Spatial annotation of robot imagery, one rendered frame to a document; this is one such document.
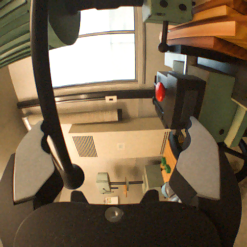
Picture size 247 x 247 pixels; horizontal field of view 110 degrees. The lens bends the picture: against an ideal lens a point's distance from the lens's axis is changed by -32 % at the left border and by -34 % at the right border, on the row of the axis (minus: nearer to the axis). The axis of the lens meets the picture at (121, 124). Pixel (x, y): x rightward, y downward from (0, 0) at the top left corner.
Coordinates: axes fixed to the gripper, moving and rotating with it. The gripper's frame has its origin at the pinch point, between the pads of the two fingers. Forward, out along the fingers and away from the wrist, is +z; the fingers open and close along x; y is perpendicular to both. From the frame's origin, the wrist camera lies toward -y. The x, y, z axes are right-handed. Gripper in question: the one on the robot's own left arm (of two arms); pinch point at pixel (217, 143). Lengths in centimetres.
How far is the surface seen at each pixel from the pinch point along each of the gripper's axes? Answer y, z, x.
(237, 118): -23.8, 9.9, 14.9
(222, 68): -30.2, 15.1, 10.4
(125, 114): 1, -64, -127
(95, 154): -15, -128, -100
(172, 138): -23.6, -5.0, 3.3
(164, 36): -41.2, 13.5, 6.6
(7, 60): -67, -1, 9
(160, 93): -38.4, 4.8, 11.6
